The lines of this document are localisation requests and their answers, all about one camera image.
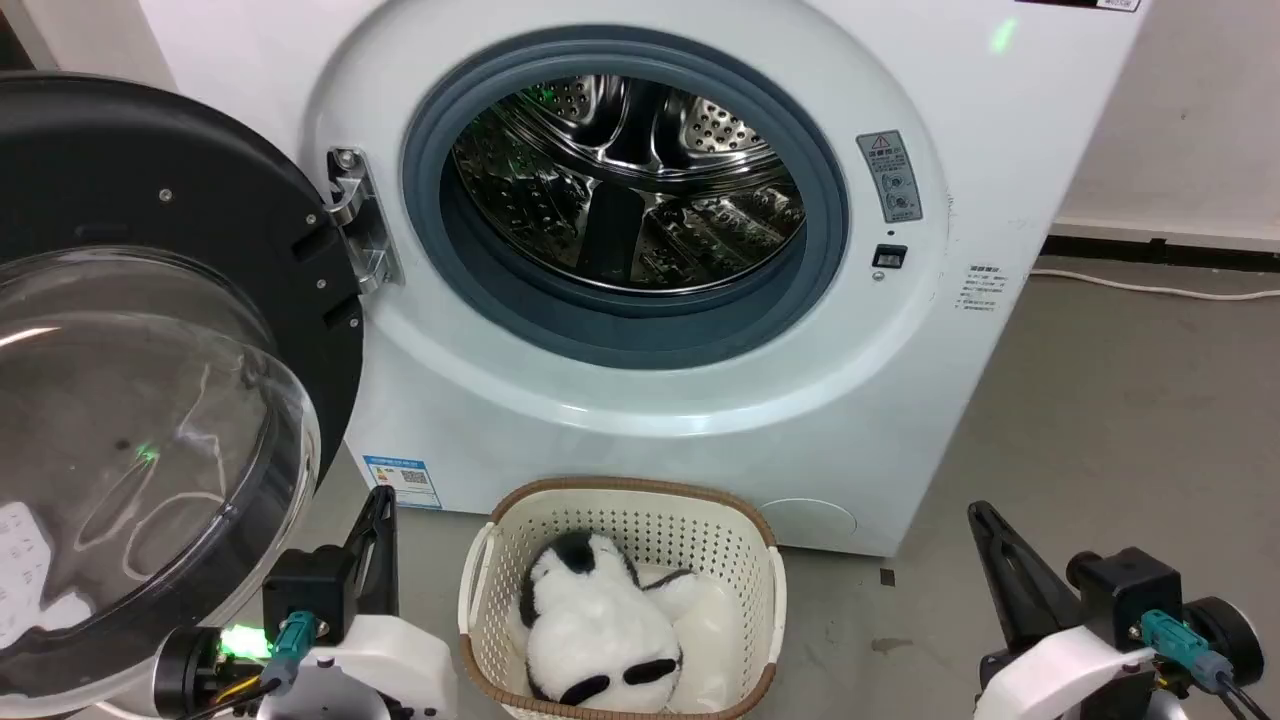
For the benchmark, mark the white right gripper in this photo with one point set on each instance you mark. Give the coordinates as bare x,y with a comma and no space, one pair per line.
1070,675

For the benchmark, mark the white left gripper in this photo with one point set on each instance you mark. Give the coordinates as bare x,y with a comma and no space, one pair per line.
385,660

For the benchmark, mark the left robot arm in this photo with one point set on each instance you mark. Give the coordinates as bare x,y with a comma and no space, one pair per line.
190,665

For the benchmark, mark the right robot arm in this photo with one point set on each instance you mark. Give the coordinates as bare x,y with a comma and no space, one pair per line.
1228,635

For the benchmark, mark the white front-load washing machine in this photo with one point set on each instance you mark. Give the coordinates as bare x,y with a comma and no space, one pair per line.
1000,150

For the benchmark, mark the black washer door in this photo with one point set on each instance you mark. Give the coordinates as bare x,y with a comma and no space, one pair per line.
150,180

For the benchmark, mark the blue white energy label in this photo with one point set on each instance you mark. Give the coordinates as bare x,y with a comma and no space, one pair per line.
402,481

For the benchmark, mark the round drain filter cover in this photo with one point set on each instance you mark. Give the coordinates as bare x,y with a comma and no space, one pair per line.
808,522

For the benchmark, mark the black white panda plush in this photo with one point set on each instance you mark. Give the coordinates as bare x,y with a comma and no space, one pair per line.
595,625

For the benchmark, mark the white brown-rimmed laundry basket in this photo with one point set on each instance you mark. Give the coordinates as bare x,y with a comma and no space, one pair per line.
650,525

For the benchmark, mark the small printed text sticker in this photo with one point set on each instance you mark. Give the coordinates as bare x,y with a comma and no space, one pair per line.
981,289

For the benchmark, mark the grey rubber door gasket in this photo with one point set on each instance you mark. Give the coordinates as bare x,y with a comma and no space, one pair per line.
470,270

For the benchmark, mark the chrome door hinge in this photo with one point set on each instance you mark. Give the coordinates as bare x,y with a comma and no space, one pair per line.
355,215

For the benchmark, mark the black door latch socket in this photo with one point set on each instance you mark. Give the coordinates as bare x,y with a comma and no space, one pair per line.
889,256

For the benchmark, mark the black baseboard strip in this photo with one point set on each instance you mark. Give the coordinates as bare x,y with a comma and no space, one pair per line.
1160,249

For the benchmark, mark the grey warning sticker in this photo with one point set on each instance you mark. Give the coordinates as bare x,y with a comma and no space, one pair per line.
889,177

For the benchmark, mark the stainless steel drum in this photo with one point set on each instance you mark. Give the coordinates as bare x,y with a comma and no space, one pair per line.
620,190

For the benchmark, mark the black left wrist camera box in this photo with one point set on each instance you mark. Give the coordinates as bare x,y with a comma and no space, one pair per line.
308,590

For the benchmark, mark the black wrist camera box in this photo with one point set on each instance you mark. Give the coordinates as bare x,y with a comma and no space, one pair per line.
1125,595
308,590

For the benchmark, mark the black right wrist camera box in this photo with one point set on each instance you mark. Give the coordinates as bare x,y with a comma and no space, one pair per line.
1125,595

